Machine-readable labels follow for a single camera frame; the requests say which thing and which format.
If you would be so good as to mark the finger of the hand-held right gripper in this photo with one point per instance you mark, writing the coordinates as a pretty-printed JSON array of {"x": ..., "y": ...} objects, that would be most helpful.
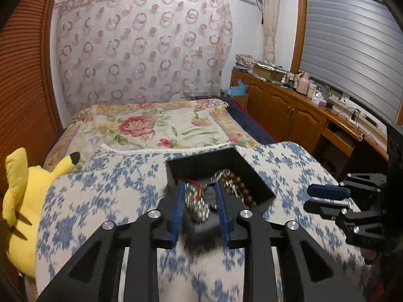
[
  {"x": 327, "y": 192},
  {"x": 327, "y": 209}
]

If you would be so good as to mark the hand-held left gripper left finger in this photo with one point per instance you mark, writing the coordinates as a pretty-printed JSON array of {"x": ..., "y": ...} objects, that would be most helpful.
[{"x": 176, "y": 210}]

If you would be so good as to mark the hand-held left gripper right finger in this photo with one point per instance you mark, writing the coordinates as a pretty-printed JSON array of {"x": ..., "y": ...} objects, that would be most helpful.
[{"x": 224, "y": 218}]

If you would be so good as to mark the black box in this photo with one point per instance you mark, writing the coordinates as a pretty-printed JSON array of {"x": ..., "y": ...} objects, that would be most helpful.
[{"x": 248, "y": 176}]

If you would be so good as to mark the blue floral cloth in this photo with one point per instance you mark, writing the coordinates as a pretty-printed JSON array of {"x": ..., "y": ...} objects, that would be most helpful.
[{"x": 104, "y": 201}]

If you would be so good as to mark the pink floral bedspread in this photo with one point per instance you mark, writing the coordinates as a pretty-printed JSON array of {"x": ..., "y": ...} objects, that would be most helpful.
[{"x": 141, "y": 129}]

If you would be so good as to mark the long wooden cabinet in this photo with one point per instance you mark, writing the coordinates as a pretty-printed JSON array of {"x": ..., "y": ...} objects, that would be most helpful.
[{"x": 283, "y": 110}]

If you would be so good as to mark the tissue box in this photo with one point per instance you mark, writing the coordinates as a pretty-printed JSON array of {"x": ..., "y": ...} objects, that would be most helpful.
[{"x": 319, "y": 98}]

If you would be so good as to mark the dark blue blanket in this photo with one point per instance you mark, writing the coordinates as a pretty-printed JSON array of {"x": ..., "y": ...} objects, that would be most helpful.
[{"x": 248, "y": 122}]

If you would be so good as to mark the green bottle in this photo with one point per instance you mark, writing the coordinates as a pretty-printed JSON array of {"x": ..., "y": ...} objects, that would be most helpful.
[{"x": 327, "y": 90}]

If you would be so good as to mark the white jar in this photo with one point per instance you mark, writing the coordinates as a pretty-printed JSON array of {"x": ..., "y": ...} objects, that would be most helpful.
[{"x": 312, "y": 90}]

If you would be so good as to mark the pink kettle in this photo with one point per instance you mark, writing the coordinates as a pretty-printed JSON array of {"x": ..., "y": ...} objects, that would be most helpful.
[{"x": 303, "y": 85}]

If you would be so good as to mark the grey window blind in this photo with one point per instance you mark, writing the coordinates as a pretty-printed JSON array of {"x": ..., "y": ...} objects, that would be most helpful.
[{"x": 352, "y": 47}]

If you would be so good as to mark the blue plastic bag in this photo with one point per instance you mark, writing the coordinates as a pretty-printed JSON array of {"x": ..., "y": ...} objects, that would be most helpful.
[{"x": 237, "y": 90}]

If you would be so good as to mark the cardboard box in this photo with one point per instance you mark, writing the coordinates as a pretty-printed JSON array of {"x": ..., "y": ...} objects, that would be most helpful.
[{"x": 267, "y": 72}]

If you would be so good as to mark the stack of folded cloths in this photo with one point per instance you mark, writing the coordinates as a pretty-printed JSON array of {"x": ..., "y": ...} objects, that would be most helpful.
[{"x": 244, "y": 63}]

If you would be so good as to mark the yellow plush toy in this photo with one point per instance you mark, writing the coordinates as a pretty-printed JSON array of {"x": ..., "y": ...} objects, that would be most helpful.
[{"x": 22, "y": 214}]

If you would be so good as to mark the cream lace curtain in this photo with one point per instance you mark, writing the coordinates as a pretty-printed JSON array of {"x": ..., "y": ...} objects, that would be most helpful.
[{"x": 270, "y": 22}]

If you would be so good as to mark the wooden louvred wardrobe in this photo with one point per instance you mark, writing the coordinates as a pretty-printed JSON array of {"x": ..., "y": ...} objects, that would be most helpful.
[{"x": 25, "y": 85}]

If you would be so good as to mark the wooden window frame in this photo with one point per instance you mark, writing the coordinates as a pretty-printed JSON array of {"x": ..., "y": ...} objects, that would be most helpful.
[{"x": 297, "y": 28}]

